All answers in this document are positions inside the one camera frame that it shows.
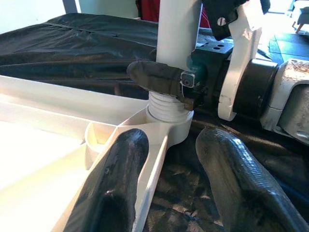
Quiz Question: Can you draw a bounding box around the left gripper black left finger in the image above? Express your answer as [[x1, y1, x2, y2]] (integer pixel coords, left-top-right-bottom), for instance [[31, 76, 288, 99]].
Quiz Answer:
[[57, 128, 150, 232]]

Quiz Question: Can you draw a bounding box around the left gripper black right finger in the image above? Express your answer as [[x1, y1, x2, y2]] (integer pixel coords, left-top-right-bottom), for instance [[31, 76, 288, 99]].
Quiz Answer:
[[195, 127, 302, 232]]

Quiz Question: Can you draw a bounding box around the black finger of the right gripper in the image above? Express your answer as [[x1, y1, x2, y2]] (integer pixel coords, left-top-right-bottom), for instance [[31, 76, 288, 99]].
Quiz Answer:
[[126, 59, 194, 102]]

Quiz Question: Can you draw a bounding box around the white plastic table leg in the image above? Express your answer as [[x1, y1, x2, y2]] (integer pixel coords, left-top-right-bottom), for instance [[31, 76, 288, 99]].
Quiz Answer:
[[146, 0, 203, 124]]

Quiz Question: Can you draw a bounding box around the white plastic table top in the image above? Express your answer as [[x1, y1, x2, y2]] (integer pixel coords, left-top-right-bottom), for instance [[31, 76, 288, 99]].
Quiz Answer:
[[0, 74, 195, 232]]

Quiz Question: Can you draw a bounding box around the dark red curtain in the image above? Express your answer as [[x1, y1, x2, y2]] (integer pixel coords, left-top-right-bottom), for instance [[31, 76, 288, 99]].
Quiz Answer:
[[135, 0, 213, 31]]

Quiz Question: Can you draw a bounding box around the black plastic table cover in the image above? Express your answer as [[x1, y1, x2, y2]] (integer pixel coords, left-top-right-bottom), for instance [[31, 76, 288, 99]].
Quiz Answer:
[[0, 12, 309, 232]]

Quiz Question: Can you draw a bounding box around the grey upholstered chair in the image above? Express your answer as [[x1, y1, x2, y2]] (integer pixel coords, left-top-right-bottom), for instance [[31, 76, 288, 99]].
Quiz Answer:
[[292, 7, 309, 32]]

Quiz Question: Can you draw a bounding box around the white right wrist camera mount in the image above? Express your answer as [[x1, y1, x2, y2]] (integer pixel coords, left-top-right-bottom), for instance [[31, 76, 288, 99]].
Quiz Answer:
[[202, 0, 271, 121]]

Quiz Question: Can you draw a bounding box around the dark grey wall post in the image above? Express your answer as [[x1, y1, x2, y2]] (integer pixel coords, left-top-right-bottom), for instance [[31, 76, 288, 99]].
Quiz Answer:
[[62, 0, 81, 15]]

